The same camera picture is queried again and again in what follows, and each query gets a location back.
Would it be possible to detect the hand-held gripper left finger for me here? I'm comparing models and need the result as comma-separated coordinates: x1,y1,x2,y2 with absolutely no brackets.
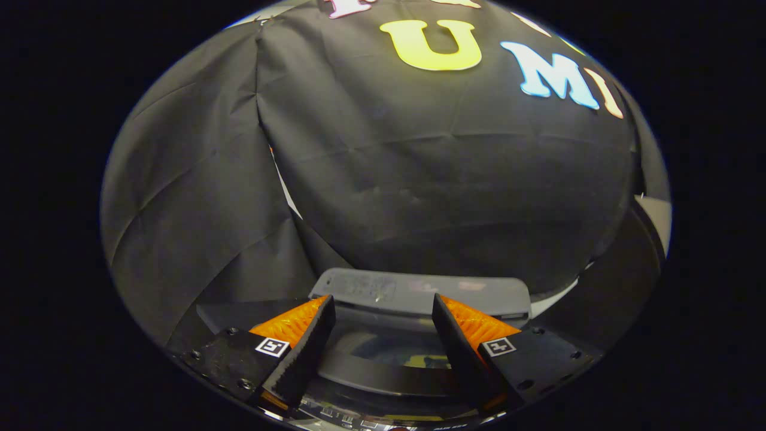
180,294,337,418

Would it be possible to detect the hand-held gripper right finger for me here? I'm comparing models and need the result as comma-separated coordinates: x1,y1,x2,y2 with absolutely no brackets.
431,293,599,415

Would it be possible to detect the grey washing machine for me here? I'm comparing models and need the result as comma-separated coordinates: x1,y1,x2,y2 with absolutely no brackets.
194,267,533,430

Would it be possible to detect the black backdrop cloth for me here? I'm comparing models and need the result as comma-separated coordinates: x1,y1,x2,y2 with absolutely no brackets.
101,0,671,355

